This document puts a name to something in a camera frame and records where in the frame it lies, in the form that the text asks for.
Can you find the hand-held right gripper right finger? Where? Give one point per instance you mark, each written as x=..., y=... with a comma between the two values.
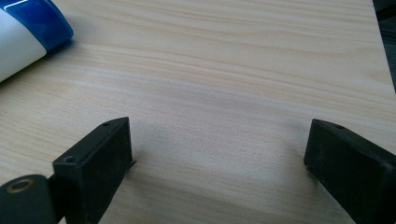
x=351, y=168

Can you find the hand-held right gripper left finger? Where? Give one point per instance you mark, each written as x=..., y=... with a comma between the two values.
x=93, y=168

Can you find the white bottle with blue cap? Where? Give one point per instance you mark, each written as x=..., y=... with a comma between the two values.
x=18, y=46

